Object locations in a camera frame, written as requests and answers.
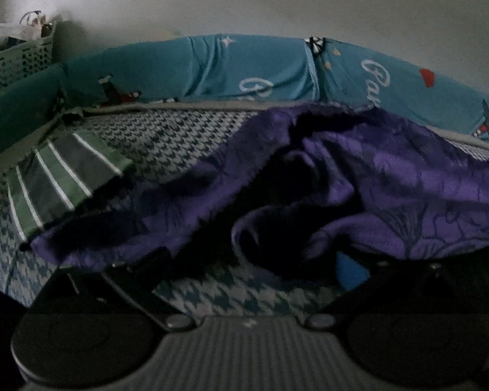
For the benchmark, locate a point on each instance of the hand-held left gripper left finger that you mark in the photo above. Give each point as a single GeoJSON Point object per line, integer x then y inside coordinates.
{"type": "Point", "coordinates": [155, 261]}

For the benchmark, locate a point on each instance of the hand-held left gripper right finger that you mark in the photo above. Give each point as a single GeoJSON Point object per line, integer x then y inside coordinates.
{"type": "Point", "coordinates": [350, 273]}

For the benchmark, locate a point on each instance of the purple floral garment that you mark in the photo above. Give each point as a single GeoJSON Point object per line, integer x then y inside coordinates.
{"type": "Point", "coordinates": [391, 179]}

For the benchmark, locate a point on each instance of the green striped garment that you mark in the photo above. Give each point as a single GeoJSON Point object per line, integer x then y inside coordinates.
{"type": "Point", "coordinates": [61, 171]}

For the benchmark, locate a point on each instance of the houndstooth mattress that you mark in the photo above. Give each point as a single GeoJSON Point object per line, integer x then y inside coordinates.
{"type": "Point", "coordinates": [167, 138]}

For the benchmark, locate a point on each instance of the dark teal bed bumper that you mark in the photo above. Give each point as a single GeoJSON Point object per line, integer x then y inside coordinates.
{"type": "Point", "coordinates": [20, 106]}

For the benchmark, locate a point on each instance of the blue printed bed bumper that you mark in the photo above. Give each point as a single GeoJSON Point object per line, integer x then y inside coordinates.
{"type": "Point", "coordinates": [269, 69]}

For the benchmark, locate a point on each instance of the perforated plastic basket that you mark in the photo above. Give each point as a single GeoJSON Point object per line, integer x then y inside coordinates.
{"type": "Point", "coordinates": [20, 59]}

